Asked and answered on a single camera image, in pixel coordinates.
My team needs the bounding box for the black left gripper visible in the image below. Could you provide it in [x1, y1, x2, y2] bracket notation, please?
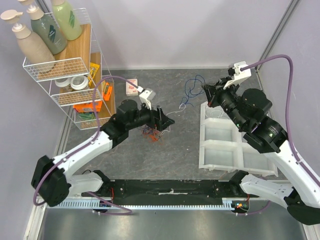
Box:
[127, 99, 175, 132]

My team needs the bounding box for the white thin cable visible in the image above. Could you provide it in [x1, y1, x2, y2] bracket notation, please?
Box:
[166, 102, 226, 119]

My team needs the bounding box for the multicolour cable pile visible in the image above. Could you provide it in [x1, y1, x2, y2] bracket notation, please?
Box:
[139, 126, 171, 147]

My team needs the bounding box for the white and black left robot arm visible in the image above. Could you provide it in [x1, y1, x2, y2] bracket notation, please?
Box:
[31, 99, 175, 207]

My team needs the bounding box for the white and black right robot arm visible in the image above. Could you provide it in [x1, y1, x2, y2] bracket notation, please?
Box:
[201, 78, 320, 226]

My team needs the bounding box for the white and red small box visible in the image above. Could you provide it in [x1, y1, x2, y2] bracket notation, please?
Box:
[125, 78, 139, 97]

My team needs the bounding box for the white compartment organizer tray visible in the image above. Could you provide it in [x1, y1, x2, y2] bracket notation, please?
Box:
[198, 102, 279, 177]

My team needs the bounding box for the orange box on shelf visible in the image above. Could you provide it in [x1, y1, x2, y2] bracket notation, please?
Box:
[102, 81, 113, 101]

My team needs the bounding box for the green box on shelf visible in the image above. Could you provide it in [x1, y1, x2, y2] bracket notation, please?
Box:
[77, 112, 96, 121]

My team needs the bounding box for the orange flat package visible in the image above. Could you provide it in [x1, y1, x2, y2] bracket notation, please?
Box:
[73, 100, 103, 113]

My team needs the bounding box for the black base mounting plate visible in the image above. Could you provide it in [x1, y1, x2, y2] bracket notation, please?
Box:
[94, 179, 248, 200]

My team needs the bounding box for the yellow snack packet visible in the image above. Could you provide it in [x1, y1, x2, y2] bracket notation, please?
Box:
[87, 62, 100, 86]

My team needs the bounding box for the light green bottle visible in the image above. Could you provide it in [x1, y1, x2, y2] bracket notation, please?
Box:
[51, 0, 82, 41]

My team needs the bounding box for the beige pump bottle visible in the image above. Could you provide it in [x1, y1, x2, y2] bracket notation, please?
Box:
[0, 9, 55, 73]

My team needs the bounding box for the dark green pump bottle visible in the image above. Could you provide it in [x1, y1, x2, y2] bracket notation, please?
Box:
[18, 0, 67, 55]

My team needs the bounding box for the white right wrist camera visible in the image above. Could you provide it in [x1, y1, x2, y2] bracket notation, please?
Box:
[223, 61, 252, 90]

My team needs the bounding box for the white wire shelf rack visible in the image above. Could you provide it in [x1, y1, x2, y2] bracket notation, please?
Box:
[22, 8, 116, 130]

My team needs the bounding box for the slotted white cable duct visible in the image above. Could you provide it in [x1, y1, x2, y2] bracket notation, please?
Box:
[56, 196, 247, 210]

